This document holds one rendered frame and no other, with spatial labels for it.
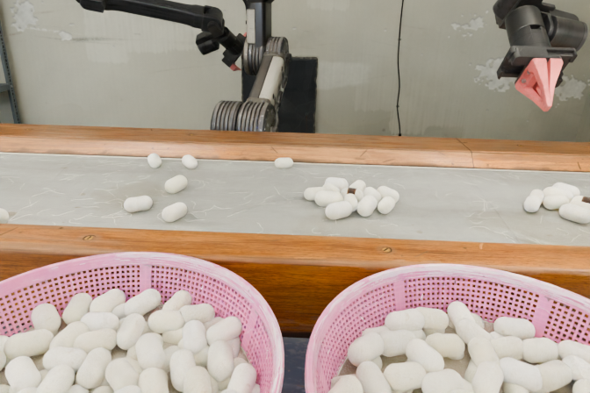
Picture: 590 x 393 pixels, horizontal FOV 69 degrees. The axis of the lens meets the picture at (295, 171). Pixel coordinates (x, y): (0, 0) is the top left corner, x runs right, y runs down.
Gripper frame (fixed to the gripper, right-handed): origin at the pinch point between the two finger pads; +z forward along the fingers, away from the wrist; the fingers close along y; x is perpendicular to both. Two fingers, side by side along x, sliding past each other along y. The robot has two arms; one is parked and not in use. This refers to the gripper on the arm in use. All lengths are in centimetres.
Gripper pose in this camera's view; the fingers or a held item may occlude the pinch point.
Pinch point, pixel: (546, 104)
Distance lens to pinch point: 77.6
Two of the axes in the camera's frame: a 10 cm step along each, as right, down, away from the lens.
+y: 10.0, 0.6, -0.5
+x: 0.1, 5.0, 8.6
